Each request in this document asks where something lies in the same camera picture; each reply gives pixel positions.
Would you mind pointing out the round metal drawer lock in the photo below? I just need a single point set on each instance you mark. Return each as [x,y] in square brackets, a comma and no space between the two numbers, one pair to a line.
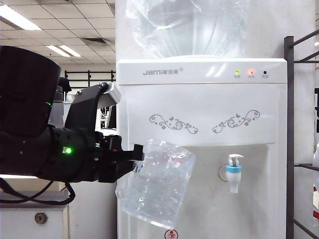
[41,218]

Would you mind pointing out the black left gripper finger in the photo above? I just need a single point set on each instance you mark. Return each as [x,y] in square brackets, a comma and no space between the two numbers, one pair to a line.
[139,153]

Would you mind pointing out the plastic-wrapped clear water jug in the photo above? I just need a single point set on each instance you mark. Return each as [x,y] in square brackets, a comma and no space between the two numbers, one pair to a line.
[187,30]

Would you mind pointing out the black chair headrest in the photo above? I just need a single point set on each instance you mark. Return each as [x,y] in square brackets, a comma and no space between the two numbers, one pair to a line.
[65,84]

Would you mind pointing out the blue-collared white water tap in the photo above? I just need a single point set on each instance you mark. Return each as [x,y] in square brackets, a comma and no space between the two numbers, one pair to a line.
[233,179]

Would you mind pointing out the red and white package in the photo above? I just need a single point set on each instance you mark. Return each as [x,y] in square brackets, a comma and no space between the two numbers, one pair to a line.
[316,204]

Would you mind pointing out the long fluorescent ceiling light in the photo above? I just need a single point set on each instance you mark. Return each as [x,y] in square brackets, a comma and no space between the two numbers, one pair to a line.
[17,18]

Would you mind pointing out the white floor water dispenser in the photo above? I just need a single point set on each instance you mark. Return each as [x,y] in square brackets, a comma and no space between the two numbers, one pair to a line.
[224,104]

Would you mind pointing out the dark metal shelving rack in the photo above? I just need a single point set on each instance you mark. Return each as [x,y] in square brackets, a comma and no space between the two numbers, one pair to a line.
[289,99]

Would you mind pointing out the black wall shelving frame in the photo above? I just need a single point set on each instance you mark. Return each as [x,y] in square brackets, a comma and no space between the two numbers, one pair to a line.
[88,76]

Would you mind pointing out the dark grey water bottle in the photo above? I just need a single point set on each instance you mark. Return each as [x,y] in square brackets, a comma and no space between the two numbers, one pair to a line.
[58,109]

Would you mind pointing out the dark office chair back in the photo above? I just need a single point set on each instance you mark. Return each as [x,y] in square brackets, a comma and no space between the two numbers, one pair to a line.
[113,117]

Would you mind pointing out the clear plastic mug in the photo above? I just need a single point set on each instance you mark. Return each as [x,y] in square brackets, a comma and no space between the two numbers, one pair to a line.
[159,189]

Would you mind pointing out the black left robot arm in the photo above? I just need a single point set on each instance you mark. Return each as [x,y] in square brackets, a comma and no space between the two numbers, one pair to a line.
[25,87]

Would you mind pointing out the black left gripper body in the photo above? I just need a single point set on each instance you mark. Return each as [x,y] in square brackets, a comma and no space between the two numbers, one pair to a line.
[109,169]

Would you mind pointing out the twin tube ceiling light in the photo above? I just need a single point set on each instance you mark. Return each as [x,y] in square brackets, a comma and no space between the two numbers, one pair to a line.
[63,50]

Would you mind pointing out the ceiling air vent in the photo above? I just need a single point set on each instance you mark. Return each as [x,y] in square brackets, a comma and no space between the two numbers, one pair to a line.
[94,41]

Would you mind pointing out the white drawer cabinet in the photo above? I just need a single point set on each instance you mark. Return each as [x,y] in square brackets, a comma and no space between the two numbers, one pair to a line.
[15,224]

